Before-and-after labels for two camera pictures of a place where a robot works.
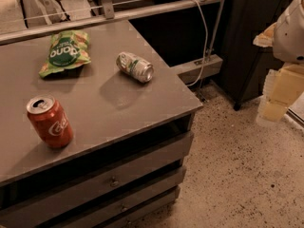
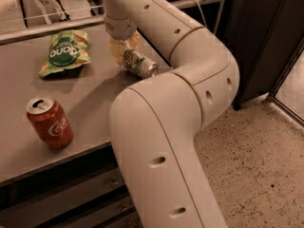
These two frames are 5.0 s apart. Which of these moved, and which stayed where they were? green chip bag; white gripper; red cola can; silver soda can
Moved: silver soda can; white gripper
Stayed: red cola can; green chip bag
